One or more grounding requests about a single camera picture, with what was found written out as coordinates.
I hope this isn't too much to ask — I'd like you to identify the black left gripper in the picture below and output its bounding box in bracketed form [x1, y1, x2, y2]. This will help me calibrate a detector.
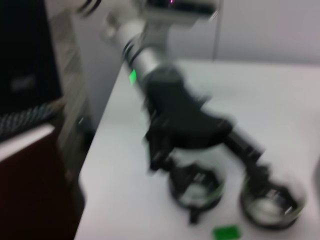
[142, 63, 236, 174]

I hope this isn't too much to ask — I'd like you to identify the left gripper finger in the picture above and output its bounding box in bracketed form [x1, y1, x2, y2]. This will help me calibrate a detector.
[224, 129, 276, 186]

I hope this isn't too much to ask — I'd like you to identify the glass teacup with black holder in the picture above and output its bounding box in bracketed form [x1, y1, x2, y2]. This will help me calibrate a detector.
[239, 174, 308, 229]
[168, 162, 226, 225]

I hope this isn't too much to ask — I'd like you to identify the green plastic brick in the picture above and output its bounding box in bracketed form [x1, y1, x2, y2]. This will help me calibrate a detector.
[212, 224, 242, 240]

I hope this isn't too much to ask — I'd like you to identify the dark red cabinet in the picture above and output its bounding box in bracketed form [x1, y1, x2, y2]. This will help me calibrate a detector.
[0, 124, 86, 240]

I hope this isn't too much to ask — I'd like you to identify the black white striped fabric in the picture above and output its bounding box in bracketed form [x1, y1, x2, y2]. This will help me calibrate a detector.
[0, 102, 65, 141]

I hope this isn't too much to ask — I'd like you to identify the black screen panel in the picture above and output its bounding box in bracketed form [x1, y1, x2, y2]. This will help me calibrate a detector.
[0, 0, 63, 113]

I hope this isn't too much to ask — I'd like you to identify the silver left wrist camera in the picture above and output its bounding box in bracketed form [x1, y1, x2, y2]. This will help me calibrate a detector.
[143, 0, 218, 27]

